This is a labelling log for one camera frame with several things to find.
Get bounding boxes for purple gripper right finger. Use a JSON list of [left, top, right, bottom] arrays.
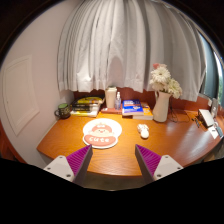
[[135, 144, 182, 184]]

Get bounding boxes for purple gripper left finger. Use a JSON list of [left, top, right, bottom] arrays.
[[44, 145, 93, 186]]

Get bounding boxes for white computer mouse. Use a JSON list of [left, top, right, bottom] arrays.
[[137, 124, 149, 139]]

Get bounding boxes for round cartoon mouse pad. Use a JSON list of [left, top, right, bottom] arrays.
[[83, 118, 122, 149]]

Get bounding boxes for yellow book under blue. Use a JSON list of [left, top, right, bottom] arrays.
[[133, 102, 153, 120]]

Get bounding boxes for white ceramic vase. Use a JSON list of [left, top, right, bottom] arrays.
[[153, 92, 171, 122]]

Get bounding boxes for dark green mug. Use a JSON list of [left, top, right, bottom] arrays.
[[54, 103, 70, 119]]

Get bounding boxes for stack of dark books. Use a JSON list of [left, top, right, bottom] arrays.
[[71, 103, 100, 117]]

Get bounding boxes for flat red book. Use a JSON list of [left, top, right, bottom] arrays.
[[101, 108, 122, 114]]

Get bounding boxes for yellow top book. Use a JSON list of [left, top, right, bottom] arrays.
[[76, 96, 104, 104]]

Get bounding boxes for white box device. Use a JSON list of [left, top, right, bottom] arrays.
[[198, 109, 214, 127]]

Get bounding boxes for clear sanitizer bottle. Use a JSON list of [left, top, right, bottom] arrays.
[[115, 92, 121, 110]]

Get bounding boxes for white cylindrical container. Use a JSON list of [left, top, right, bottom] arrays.
[[105, 86, 117, 108]]

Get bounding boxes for white and pink flowers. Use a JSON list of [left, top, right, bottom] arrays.
[[150, 63, 182, 99]]

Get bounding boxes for white pleated curtain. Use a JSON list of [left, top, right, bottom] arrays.
[[58, 0, 206, 101]]

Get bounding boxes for black cable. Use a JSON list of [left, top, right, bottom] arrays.
[[167, 105, 201, 124]]

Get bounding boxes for white wall panel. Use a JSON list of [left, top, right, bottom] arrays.
[[3, 55, 39, 135]]

